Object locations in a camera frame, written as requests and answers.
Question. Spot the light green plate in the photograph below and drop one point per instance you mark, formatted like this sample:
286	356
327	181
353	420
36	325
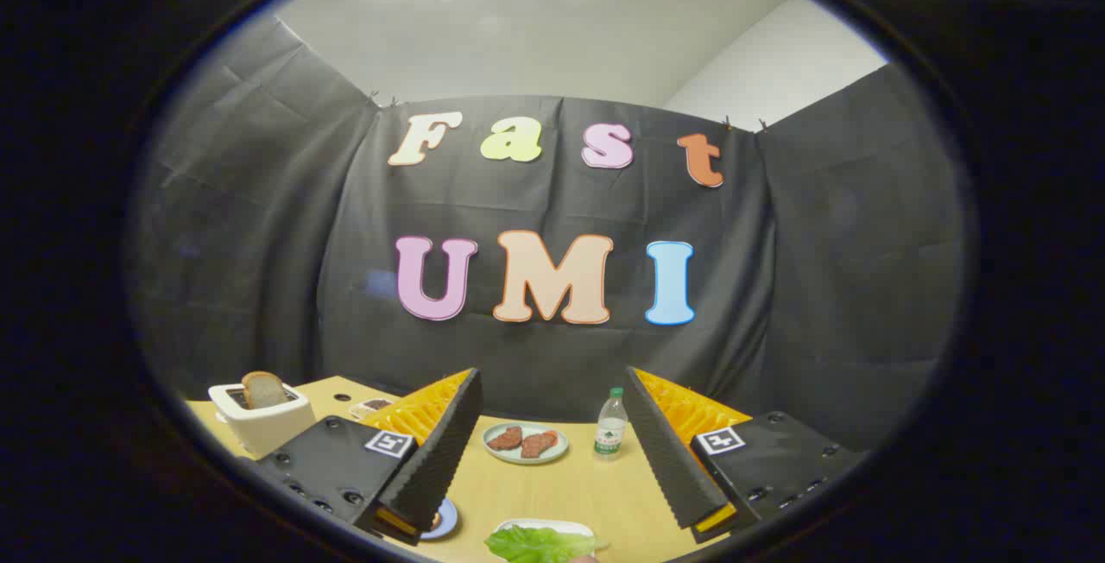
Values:
518	458

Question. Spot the white toaster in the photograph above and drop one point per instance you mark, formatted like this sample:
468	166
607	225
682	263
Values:
268	433

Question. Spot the white plate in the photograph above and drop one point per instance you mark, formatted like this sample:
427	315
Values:
552	524

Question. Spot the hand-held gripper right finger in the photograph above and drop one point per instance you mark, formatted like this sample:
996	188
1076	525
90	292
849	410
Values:
669	459

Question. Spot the toasted bread slice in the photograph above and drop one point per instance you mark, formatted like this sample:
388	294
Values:
263	390

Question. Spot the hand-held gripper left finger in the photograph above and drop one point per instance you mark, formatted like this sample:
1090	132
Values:
432	459

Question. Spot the brown meat patty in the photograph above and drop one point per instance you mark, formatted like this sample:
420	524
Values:
505	439
539	445

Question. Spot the black backdrop cloth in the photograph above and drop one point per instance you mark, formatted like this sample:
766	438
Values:
259	243

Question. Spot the green lettuce leaf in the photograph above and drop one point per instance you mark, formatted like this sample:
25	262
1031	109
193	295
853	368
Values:
535	544

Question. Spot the blue plate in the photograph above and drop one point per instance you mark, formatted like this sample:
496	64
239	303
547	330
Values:
445	521

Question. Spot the clear water bottle green cap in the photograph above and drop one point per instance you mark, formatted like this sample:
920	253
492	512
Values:
610	429

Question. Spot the white divided condiment tray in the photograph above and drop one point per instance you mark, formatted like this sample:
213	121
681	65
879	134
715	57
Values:
369	408

